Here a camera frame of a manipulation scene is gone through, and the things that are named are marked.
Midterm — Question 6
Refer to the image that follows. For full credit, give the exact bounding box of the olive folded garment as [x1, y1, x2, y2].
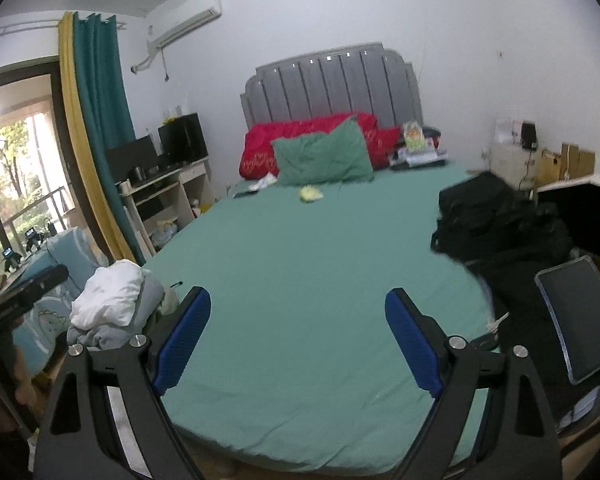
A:
[157, 287, 180, 316]

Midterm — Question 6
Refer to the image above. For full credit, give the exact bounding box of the stack of books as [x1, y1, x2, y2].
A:
[388, 122, 449, 171]

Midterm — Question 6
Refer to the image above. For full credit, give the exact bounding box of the white air conditioner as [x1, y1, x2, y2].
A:
[131, 0, 222, 74]

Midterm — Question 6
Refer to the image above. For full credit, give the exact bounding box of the person's hand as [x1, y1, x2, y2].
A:
[0, 346, 38, 434]

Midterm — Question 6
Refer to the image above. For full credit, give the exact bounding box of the teal curtain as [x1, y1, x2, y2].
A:
[72, 14, 145, 264]

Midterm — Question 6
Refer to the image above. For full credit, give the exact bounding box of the green bed sheet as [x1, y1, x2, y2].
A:
[147, 165, 491, 476]

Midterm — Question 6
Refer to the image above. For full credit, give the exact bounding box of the white large garment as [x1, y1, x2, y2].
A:
[70, 259, 144, 330]

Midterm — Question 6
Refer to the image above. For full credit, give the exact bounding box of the white desk shelf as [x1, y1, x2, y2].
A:
[118, 157, 215, 259]

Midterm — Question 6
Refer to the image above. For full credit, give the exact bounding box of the grey folded garment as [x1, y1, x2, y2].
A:
[67, 269, 164, 351]

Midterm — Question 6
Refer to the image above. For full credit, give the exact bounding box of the yellow curtain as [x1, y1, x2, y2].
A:
[58, 12, 135, 261]

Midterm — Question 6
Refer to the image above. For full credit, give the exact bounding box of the grey office chair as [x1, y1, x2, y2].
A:
[534, 256, 600, 385]

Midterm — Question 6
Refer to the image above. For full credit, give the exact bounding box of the green pillow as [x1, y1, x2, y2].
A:
[272, 117, 374, 186]

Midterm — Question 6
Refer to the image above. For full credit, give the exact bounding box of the grey headboard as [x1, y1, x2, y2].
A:
[240, 42, 424, 128]

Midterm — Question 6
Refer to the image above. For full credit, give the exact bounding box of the black monitor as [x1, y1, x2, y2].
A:
[158, 114, 209, 164]

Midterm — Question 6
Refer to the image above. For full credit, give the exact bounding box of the yellow small item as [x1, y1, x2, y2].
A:
[299, 185, 324, 204]

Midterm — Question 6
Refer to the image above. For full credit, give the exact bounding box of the red pillow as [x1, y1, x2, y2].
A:
[238, 110, 402, 181]

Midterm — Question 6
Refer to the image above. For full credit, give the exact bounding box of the black clothes pile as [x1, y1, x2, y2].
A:
[430, 172, 576, 324]

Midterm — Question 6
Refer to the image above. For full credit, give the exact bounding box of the white bedside cabinet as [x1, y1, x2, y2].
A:
[489, 143, 539, 191]

